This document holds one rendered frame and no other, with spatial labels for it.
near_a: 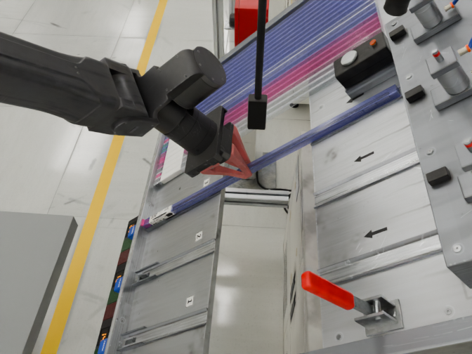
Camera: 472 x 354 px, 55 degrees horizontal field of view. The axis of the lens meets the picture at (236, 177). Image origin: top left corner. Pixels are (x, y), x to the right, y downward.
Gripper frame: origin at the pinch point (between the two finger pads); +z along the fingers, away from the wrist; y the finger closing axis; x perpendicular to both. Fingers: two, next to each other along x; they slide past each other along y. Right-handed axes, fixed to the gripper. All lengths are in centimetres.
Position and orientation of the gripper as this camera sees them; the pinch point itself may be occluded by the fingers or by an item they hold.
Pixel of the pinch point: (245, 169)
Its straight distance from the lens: 70.7
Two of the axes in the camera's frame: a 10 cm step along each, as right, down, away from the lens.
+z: 6.8, 4.9, 5.4
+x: -7.3, 4.0, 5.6
